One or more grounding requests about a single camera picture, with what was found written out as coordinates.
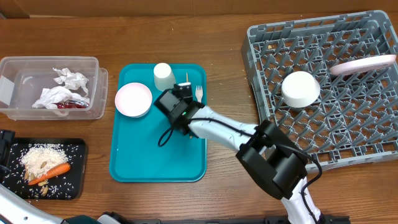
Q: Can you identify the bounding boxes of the white small bowl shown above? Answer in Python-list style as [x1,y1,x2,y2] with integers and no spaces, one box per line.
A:
[281,71,320,108]

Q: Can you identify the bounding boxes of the grey plastic dishwasher rack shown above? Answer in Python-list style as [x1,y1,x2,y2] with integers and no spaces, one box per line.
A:
[241,10,397,170]

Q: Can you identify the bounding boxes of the white napkin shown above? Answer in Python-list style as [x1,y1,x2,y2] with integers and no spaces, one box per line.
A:
[32,68,90,110]

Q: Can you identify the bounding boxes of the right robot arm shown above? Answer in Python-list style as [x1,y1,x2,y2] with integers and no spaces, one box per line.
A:
[154,84,325,223]

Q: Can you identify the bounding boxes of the large pink plate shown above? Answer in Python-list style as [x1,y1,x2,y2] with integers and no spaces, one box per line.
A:
[330,55,397,75]

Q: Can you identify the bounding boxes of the white plastic fork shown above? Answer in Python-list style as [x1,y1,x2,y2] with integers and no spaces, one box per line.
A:
[195,85,203,103]

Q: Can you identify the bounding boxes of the red snack wrapper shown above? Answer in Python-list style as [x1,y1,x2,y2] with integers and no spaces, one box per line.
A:
[55,100,90,109]

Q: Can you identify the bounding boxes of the white paper cup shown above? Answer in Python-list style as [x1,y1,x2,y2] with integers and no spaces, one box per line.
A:
[154,63,176,91]

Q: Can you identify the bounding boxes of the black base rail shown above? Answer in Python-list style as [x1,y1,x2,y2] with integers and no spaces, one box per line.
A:
[102,211,351,224]

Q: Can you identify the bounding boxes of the rice and food scraps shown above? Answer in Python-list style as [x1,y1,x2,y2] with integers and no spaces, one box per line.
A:
[9,142,81,198]

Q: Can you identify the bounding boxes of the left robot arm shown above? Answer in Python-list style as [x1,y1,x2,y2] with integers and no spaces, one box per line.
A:
[1,185,121,224]

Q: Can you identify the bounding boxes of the orange carrot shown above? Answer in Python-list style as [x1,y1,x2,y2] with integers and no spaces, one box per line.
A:
[28,163,71,185]

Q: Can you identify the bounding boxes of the pink bowl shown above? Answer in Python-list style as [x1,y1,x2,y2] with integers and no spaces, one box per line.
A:
[114,83,152,118]

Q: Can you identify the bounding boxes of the black plastic tray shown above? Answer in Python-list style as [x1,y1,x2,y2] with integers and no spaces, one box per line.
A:
[1,138,89,200]

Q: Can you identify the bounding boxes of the clear plastic bin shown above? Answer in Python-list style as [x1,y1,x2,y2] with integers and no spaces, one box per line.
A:
[1,56,108,120]

